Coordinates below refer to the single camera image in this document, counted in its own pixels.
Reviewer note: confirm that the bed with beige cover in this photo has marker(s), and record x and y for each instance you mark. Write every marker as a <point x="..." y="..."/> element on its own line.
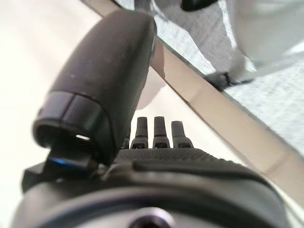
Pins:
<point x="23" y="59"/>

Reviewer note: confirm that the grey area rug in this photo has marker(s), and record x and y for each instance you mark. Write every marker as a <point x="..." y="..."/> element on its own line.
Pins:
<point x="273" y="107"/>

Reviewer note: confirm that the silver left robot leg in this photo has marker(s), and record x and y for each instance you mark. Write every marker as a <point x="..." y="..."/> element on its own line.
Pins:
<point x="273" y="28"/>

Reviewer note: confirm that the beige bed frame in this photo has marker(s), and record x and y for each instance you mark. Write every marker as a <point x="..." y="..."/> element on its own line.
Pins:
<point x="213" y="102"/>

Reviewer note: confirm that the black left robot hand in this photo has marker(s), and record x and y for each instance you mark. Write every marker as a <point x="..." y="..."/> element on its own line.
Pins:
<point x="99" y="78"/>

